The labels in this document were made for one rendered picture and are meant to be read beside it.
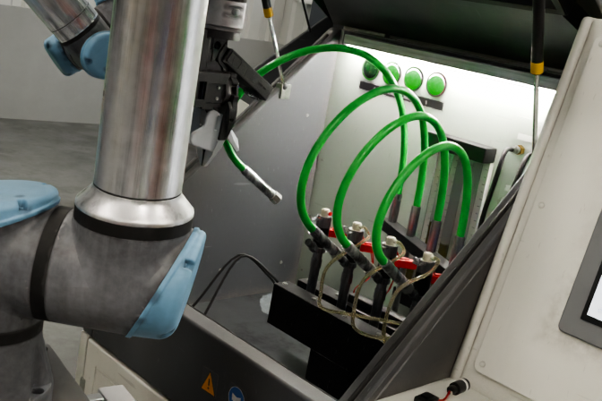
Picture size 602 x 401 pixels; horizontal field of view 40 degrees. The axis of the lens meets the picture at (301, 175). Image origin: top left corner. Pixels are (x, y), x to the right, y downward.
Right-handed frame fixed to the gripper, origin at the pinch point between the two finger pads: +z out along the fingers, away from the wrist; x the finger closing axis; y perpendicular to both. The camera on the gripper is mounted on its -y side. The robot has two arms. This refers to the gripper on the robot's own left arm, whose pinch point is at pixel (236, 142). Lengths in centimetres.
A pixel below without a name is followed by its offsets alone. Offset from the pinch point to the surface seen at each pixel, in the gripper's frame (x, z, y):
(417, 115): 19.1, 13.1, -25.2
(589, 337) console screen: 43, 49, -21
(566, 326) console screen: 40, 47, -20
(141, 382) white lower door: -2.3, 25.4, 39.0
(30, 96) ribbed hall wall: -633, -128, 73
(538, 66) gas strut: 31, 16, -42
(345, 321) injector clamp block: 10.9, 35.5, 3.5
